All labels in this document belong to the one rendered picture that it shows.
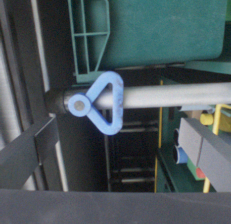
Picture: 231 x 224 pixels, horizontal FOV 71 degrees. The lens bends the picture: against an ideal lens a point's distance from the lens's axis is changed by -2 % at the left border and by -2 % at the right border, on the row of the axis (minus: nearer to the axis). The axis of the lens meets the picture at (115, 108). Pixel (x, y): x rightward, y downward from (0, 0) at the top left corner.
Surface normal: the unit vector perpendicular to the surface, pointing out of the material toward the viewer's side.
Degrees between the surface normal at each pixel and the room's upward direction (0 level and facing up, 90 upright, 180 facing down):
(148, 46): 95
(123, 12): 95
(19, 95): 90
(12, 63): 90
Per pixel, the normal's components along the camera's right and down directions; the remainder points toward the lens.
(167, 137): -0.09, 0.29
